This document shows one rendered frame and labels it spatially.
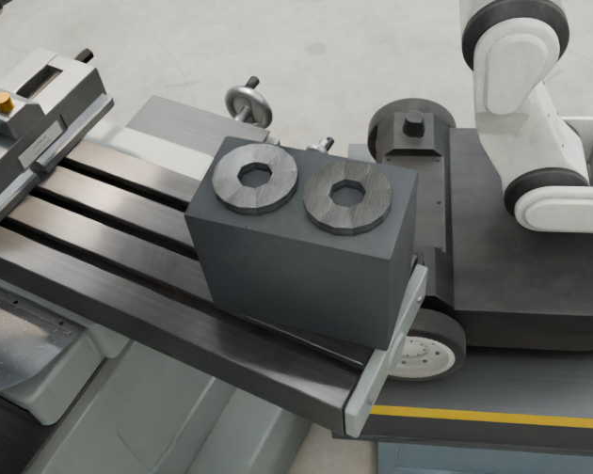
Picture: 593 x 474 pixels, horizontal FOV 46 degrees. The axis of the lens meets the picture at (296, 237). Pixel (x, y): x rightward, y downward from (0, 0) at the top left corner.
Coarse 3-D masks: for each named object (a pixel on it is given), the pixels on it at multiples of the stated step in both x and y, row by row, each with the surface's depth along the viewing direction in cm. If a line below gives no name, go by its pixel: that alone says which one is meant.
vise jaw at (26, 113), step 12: (12, 96) 99; (24, 108) 98; (36, 108) 99; (0, 120) 96; (12, 120) 96; (24, 120) 98; (36, 120) 100; (0, 132) 99; (12, 132) 97; (24, 132) 99
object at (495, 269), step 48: (384, 144) 147; (432, 144) 143; (480, 144) 147; (432, 192) 138; (480, 192) 140; (432, 240) 131; (480, 240) 133; (528, 240) 132; (576, 240) 131; (432, 288) 122; (480, 288) 127; (528, 288) 126; (576, 288) 125; (480, 336) 131; (528, 336) 129; (576, 336) 127
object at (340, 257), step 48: (240, 144) 78; (240, 192) 72; (288, 192) 72; (336, 192) 73; (384, 192) 70; (192, 240) 76; (240, 240) 73; (288, 240) 70; (336, 240) 69; (384, 240) 68; (240, 288) 81; (288, 288) 77; (336, 288) 74; (384, 288) 71; (336, 336) 83; (384, 336) 79
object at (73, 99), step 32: (32, 64) 109; (64, 64) 109; (32, 96) 106; (64, 96) 104; (96, 96) 110; (32, 128) 100; (64, 128) 106; (0, 160) 97; (32, 160) 102; (0, 192) 99
